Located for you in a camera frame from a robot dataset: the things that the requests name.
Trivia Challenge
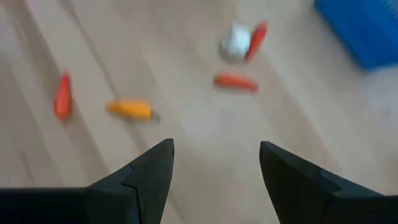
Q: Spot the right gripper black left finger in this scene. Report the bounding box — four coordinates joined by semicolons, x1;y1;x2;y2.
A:
0;138;175;224

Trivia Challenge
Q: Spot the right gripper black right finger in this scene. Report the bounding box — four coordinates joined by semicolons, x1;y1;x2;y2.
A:
259;141;398;224

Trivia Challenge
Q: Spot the orange toy chili pepper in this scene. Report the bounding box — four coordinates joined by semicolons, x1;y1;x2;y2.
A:
106;99;154;121

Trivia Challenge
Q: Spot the red toy chili pepper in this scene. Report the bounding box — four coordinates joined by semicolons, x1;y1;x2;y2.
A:
213;73;260;93
53;70;73;121
244;20;269;63

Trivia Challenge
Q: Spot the small white toy garlic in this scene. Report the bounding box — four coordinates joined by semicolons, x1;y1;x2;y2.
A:
219;20;253;65

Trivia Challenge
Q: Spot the blue plastic basket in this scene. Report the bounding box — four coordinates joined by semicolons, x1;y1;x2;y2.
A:
313;0;398;72

